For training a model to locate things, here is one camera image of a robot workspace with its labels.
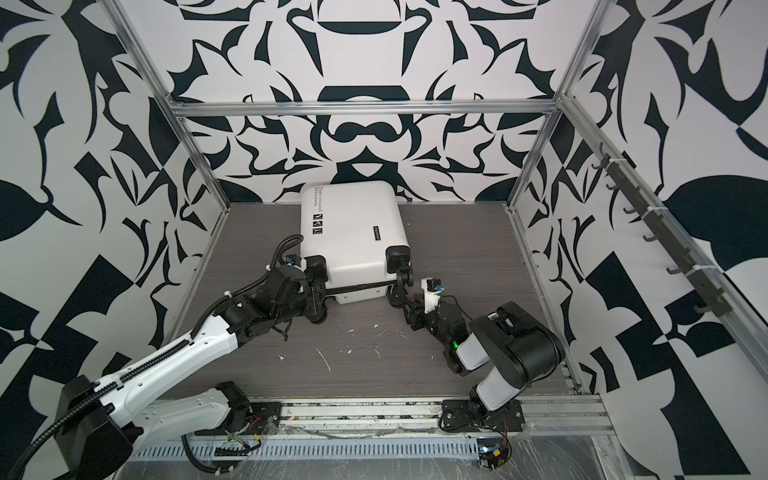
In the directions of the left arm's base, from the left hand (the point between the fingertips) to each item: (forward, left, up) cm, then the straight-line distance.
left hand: (322, 289), depth 79 cm
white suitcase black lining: (+17, -9, +4) cm, 20 cm away
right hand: (+2, -24, -10) cm, 26 cm away
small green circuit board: (-35, -40, -17) cm, 56 cm away
